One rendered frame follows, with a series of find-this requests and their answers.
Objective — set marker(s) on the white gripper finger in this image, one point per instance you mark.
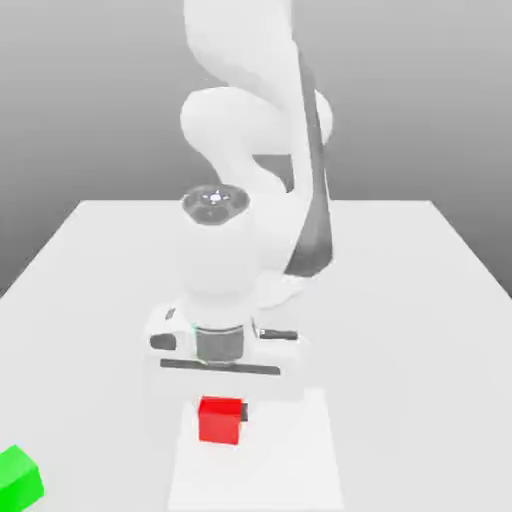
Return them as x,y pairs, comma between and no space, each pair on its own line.
244,412

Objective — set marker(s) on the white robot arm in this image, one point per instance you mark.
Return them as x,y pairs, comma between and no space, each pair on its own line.
224,256

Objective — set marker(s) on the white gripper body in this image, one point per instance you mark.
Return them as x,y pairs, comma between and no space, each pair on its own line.
280,384

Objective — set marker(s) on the small green cube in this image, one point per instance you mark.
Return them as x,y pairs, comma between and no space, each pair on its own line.
18,480

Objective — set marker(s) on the small red cube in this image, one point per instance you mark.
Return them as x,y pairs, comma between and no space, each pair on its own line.
220,424

